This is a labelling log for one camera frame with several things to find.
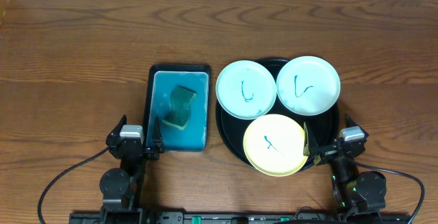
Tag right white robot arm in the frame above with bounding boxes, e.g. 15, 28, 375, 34
303, 115, 387, 222

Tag green yellow sponge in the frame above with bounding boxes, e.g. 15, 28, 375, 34
162, 86, 196, 130

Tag pale green plate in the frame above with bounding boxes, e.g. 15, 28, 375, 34
216, 60, 276, 120
276, 55, 341, 116

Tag yellow plate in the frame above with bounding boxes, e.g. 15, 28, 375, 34
243, 114, 308, 177

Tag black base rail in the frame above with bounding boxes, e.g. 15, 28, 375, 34
68, 210, 412, 224

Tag black rectangular water tray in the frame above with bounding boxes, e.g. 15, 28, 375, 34
143, 64, 210, 151

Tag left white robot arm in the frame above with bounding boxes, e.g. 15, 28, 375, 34
99, 116, 165, 224

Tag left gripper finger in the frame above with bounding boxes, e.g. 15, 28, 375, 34
108, 114, 127, 138
151, 116, 165, 152

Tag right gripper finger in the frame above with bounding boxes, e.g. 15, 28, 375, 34
303, 122, 319, 156
344, 113, 369, 138

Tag round black serving tray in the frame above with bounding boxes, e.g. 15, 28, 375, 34
216, 58, 339, 167

